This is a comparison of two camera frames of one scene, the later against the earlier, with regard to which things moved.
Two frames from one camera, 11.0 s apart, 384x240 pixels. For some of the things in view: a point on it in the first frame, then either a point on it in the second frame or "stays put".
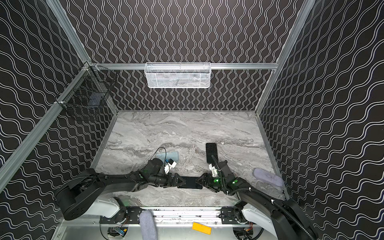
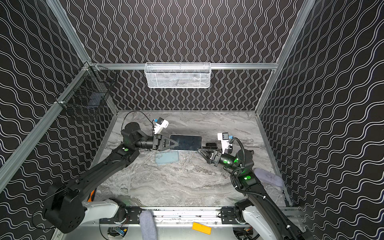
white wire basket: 178,75 stays put
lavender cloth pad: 267,177 stays put
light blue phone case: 173,155 stays put
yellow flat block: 201,228 stays put
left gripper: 175,181 -> 157,142
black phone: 190,183 -> 186,142
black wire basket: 90,88 stays put
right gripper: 205,180 -> 214,157
